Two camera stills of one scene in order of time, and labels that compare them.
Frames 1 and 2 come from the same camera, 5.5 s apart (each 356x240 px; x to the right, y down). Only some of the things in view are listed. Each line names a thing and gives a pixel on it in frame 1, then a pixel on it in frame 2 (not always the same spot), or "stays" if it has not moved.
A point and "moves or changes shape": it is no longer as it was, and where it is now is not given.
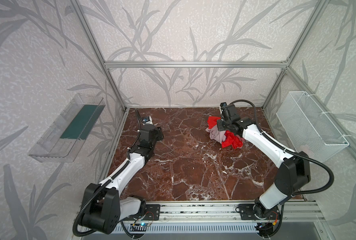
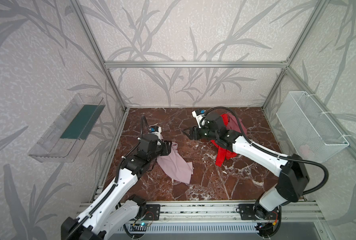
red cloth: x=231 y=140 moves or changes shape
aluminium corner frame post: x=320 y=7 stays
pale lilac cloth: x=216 y=134 moves or changes shape
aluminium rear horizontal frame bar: x=195 y=65 stays
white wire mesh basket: x=309 y=130 stays
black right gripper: x=222 y=125 → x=196 y=133
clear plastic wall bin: x=62 y=143 stays
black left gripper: x=157 y=133 → x=167 y=147
